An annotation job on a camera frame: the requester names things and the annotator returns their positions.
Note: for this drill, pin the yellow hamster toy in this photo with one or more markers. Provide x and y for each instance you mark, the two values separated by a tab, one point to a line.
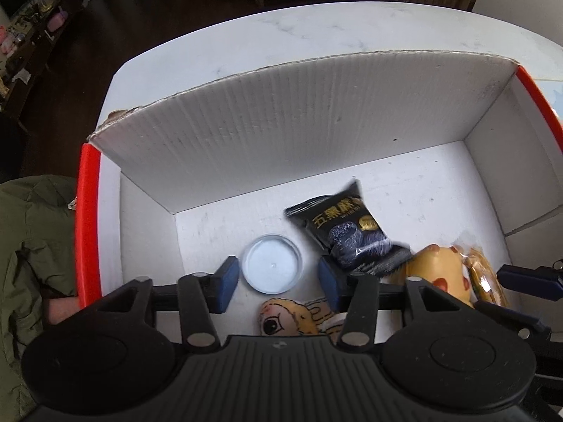
435	268

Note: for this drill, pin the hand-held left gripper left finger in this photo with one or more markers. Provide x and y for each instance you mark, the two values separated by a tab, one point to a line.
228	283

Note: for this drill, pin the dark television cabinet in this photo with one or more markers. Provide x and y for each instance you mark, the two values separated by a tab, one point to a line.
31	44

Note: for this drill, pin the black snack packet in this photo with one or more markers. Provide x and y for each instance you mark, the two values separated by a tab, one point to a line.
347	228

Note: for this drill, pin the pink item on cabinet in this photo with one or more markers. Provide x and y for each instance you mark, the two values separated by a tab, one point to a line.
56	21

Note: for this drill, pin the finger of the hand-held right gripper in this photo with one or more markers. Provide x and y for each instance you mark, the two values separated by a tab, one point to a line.
510	318
528	278

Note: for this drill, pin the small orange snack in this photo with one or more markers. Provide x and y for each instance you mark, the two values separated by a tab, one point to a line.
484	277

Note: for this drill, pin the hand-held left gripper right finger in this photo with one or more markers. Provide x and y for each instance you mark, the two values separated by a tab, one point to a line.
330	288

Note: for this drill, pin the red cardboard box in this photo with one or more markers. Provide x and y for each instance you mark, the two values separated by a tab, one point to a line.
286	132

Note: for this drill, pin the person's olive jacket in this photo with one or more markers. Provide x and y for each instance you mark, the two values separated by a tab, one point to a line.
31	237

